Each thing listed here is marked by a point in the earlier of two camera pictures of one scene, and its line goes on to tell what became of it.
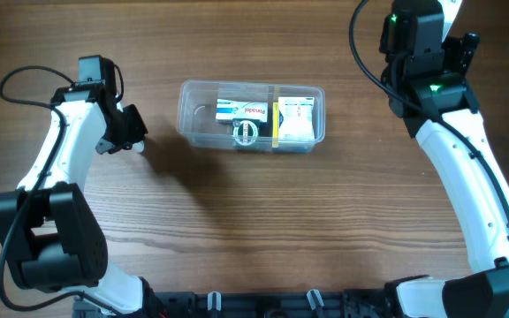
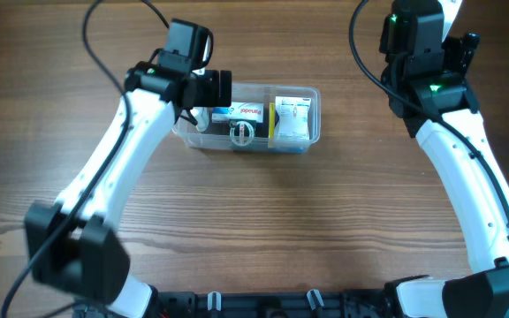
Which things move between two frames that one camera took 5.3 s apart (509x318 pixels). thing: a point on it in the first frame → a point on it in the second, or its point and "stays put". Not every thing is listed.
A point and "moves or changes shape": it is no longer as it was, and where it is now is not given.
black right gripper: x=459 y=52 stays put
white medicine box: x=296 y=117 stays put
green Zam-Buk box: x=246 y=133 moves or changes shape
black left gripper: x=138 y=128 → x=215 y=85
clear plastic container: x=267 y=117 stays put
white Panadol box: x=227 y=110 stays put
